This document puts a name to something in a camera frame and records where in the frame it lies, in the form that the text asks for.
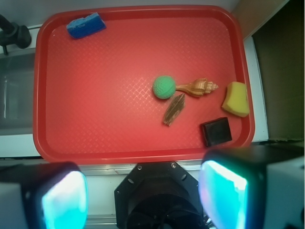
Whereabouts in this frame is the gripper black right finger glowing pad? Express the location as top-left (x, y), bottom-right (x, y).
top-left (198, 145), bottom-right (305, 229)

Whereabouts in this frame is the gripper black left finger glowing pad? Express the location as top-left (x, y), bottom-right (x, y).
top-left (0, 162), bottom-right (88, 229)

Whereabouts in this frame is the black box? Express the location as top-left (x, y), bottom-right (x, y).
top-left (200, 117), bottom-right (232, 147)

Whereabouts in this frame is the yellow sponge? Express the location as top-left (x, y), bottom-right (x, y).
top-left (222, 82), bottom-right (250, 117)

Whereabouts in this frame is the tan spiral seashell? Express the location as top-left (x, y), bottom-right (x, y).
top-left (175, 78), bottom-right (218, 97)

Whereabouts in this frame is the brown wood piece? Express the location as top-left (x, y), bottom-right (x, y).
top-left (163, 94), bottom-right (185, 126)

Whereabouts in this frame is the grey metal sink basin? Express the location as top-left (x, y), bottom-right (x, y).
top-left (0, 53), bottom-right (35, 135)

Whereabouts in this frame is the red plastic tray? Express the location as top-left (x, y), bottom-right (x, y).
top-left (33, 5), bottom-right (255, 165)

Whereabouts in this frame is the green textured ball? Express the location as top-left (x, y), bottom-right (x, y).
top-left (152, 75), bottom-right (176, 99)

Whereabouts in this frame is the black clamp knob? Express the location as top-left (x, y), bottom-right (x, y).
top-left (0, 15), bottom-right (32, 56)

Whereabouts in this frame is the blue sponge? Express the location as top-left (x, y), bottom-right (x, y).
top-left (66, 12), bottom-right (107, 39)

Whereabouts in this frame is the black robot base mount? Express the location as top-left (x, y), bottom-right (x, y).
top-left (114, 162), bottom-right (208, 229)

